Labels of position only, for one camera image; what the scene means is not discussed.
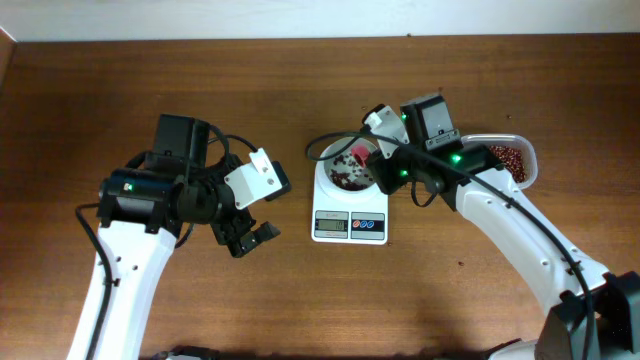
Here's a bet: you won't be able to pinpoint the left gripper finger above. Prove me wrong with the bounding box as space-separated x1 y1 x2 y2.
250 222 281 248
265 161 292 202

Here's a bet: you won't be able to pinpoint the pink measuring scoop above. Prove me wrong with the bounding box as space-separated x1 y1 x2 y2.
351 145 371 168

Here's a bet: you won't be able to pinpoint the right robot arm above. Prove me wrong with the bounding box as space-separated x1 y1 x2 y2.
363 94 639 359

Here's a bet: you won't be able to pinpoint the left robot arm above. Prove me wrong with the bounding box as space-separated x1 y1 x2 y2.
68 114 291 359

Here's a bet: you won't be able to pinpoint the white digital kitchen scale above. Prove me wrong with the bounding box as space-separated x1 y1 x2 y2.
311 165 389 245

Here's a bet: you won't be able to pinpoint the beans in white bowl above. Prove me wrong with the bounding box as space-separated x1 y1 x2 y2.
325 154 374 191

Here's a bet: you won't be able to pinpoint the white round bowl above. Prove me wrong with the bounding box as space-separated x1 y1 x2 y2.
318 137 377 192

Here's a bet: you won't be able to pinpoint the red adzuki beans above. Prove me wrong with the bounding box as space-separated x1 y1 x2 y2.
489 145 527 183

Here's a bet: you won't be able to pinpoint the clear plastic bean container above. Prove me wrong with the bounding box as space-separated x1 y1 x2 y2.
462 134 538 189

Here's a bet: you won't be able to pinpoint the right black cable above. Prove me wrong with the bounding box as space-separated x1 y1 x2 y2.
304 124 596 360

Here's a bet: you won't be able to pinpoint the black cable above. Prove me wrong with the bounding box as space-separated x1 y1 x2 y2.
74 124 259 360
304 124 596 360

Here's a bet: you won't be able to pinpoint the left black cable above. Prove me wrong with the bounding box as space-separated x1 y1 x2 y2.
74 124 259 360

